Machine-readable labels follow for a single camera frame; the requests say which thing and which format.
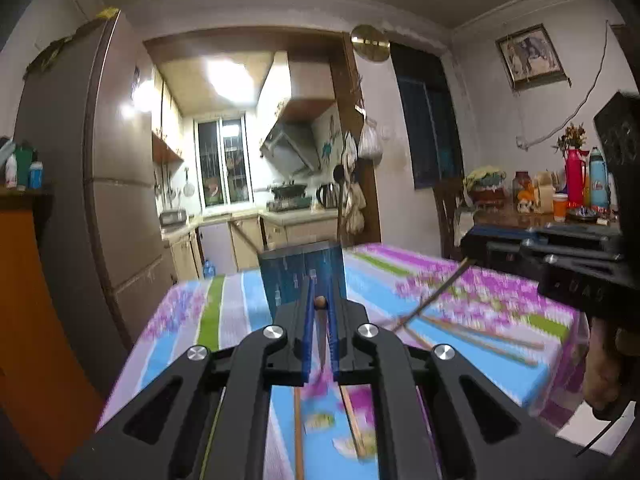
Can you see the stainless electric kettle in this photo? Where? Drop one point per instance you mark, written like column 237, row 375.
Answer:
column 327, row 195

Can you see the beige multi-door refrigerator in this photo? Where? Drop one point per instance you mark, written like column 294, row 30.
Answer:
column 102, row 255

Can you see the red thermos flask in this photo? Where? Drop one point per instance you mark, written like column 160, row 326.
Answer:
column 575, row 173

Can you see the colourful floral tablecloth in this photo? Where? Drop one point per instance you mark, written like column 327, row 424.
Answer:
column 218, row 313

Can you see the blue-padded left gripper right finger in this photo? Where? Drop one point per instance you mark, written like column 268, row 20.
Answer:
column 335, row 327

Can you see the black wok on stove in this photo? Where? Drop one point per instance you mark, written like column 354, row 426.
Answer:
column 284, row 191

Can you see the light blue thermos flask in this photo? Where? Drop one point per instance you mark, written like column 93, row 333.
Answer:
column 598, row 181

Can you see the perforated metal utensil holder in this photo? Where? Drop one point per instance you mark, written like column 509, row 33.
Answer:
column 284, row 269

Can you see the white hanging plastic bag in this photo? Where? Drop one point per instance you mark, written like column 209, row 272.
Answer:
column 370, row 144

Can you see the person's right hand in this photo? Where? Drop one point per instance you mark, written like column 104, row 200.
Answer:
column 612, row 369

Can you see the blue water jug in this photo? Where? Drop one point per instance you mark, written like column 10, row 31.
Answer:
column 209, row 270

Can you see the thin dark chopstick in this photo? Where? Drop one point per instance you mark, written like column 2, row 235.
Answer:
column 427, row 301

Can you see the round gold wall clock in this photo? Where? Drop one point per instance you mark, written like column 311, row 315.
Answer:
column 370, row 43

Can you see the kitchen window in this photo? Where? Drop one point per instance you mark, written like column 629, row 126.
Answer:
column 222, row 156

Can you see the dark wooden side table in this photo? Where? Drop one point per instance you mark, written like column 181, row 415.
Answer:
column 509, row 217

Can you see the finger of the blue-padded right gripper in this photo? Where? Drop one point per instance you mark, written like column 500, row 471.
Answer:
column 484, row 240

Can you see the long wooden chopstick right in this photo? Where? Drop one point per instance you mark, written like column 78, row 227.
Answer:
column 527, row 353

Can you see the wooden chopstick on table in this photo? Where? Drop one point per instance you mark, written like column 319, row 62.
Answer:
column 353, row 424
column 298, row 435

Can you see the slanted metal range hood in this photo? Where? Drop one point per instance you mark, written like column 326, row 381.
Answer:
column 291, row 149

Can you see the orange wooden cabinet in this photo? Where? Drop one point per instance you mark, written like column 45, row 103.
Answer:
column 45, row 392

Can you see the toaster oven on counter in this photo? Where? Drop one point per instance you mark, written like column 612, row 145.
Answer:
column 173, row 217

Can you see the framed elephant picture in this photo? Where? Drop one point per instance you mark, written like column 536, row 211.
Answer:
column 530, row 58

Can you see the brown wooden chopstick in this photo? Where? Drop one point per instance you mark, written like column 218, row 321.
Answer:
column 321, row 325

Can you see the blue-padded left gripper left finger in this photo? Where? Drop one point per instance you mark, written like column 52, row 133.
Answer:
column 306, row 327

